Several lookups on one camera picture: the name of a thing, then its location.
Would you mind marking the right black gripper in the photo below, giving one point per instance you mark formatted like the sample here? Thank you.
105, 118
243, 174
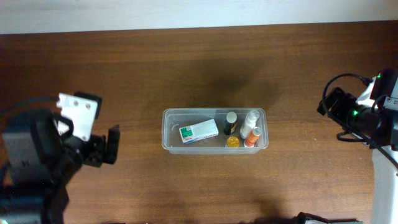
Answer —
345, 101

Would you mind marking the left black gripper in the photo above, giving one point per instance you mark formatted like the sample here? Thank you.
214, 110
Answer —
97, 154

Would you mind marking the white squeeze bottle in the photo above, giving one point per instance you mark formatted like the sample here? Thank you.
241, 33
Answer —
249, 123

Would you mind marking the white green Panadol box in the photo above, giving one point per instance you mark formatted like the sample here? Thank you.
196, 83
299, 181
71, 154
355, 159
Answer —
199, 131

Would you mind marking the orange tube white cap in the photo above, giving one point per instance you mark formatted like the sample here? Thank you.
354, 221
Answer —
253, 137

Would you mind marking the dark syrup bottle white cap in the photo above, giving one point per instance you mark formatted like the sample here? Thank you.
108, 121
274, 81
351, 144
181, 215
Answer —
230, 123

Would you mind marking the small jar gold lid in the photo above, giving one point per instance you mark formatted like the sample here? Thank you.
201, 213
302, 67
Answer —
232, 141

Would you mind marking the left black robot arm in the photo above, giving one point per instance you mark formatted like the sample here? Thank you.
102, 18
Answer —
45, 150

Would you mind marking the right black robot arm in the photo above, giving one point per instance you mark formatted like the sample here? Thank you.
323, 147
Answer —
371, 119

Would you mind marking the clear plastic container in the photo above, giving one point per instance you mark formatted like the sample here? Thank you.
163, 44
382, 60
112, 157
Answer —
176, 118

